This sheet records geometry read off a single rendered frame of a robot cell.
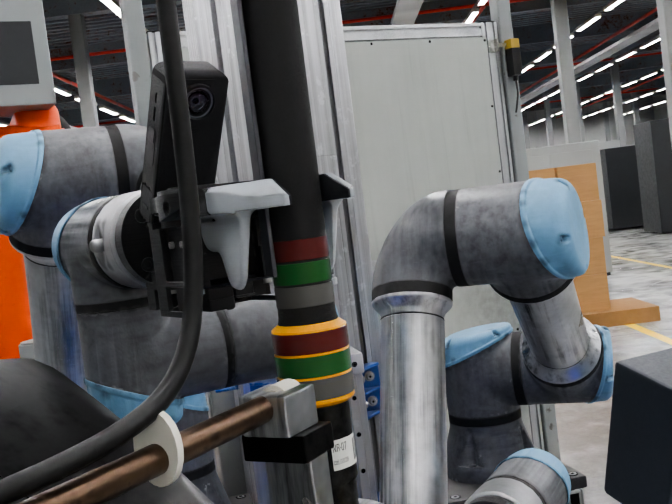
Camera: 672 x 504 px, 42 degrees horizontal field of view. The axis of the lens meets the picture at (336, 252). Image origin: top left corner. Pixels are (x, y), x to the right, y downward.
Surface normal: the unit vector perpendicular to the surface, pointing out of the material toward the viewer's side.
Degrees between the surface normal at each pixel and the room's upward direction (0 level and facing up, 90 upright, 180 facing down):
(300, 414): 90
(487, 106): 90
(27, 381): 35
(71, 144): 56
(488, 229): 81
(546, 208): 64
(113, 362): 90
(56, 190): 106
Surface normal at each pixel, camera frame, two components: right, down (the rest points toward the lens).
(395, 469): -0.58, -0.29
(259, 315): 0.25, -0.56
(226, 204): -0.65, 0.12
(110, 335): -0.05, 0.06
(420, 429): 0.07, -0.33
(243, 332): 0.33, -0.30
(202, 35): 0.20, 0.03
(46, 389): 0.46, -0.87
